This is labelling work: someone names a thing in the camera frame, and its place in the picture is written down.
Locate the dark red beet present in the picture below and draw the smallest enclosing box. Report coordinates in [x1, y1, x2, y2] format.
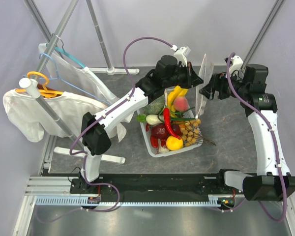
[171, 124, 182, 136]

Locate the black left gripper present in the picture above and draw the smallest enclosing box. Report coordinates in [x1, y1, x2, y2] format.
[164, 62, 204, 90]

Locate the white garlic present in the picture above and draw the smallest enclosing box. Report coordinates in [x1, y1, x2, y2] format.
[157, 144, 170, 153]

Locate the red chili pepper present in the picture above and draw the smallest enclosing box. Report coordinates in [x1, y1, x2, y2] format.
[163, 107, 181, 140]

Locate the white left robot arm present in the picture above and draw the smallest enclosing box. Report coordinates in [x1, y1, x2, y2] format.
[81, 55, 203, 193]

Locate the clear polka dot zip bag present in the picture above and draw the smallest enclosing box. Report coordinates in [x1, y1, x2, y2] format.
[195, 54, 214, 119]

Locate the white shirt on orange hanger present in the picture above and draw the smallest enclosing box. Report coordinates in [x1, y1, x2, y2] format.
[2, 88, 127, 143]

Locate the brown longan bunch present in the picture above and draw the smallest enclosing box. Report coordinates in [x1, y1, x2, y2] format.
[179, 119, 216, 148]

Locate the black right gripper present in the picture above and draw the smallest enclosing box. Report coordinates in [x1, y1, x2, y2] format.
[199, 69, 249, 100]

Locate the green scallion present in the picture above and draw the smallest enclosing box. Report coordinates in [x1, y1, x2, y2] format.
[162, 100, 195, 122]

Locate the white shirt on blue hanger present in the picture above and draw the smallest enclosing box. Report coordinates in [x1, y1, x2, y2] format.
[38, 43, 120, 106]

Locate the green cantaloupe melon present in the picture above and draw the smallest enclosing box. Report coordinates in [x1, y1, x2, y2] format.
[143, 95, 165, 115]

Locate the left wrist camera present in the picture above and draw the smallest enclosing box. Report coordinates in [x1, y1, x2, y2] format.
[174, 46, 191, 67]

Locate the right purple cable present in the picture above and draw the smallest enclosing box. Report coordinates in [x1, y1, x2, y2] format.
[208, 52, 290, 223]

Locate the orange hanger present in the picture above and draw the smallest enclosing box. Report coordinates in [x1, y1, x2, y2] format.
[15, 71, 63, 99]

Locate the orange fruit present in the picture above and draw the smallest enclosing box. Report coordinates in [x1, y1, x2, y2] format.
[166, 136, 183, 151]

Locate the white cable tray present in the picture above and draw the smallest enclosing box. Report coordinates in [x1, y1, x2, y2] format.
[35, 196, 221, 207]

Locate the teal hanger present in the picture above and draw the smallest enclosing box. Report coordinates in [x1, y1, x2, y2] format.
[39, 47, 87, 70]

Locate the white plastic basket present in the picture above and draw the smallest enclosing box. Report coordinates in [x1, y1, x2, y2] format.
[136, 89, 204, 157]

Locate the white radish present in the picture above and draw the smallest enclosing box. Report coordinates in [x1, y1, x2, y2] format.
[136, 114, 164, 125]

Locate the light blue hanger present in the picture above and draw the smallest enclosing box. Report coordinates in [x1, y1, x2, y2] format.
[38, 53, 118, 111]

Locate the metal clothes rack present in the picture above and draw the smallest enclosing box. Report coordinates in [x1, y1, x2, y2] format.
[23, 0, 140, 165]

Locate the yellow banana bunch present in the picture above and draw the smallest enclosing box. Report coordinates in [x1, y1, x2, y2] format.
[167, 86, 188, 118]

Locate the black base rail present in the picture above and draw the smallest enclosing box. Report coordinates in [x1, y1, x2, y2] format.
[70, 173, 243, 202]

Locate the pink peach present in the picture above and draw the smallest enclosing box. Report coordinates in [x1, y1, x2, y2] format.
[173, 96, 189, 112]

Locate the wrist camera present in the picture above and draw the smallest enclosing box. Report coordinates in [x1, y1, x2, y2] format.
[227, 55, 243, 75]
[174, 46, 191, 67]

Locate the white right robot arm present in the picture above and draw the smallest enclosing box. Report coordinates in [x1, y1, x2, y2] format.
[215, 64, 295, 202]

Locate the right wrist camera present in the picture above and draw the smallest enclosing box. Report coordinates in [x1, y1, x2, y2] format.
[227, 55, 243, 75]

